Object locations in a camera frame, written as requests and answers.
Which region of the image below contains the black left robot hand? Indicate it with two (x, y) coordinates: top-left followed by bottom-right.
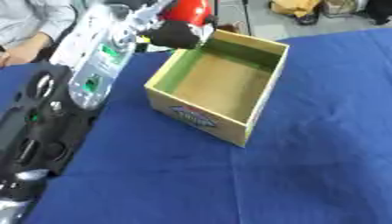
(139, 14), (220, 50)

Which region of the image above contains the red round toy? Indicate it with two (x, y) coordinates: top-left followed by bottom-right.
(159, 0), (216, 28)

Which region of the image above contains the tan cardboard box green inside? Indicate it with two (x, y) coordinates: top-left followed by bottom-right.
(143, 29), (291, 148)

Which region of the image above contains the black tripod leg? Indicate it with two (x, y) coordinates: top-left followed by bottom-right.
(240, 0), (255, 37)

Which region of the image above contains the yellow bag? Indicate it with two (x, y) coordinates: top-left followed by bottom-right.
(268, 0), (325, 19)

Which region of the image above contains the person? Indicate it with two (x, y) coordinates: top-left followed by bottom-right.
(0, 0), (80, 68)

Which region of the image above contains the dark bag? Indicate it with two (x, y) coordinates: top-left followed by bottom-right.
(362, 0), (392, 26)

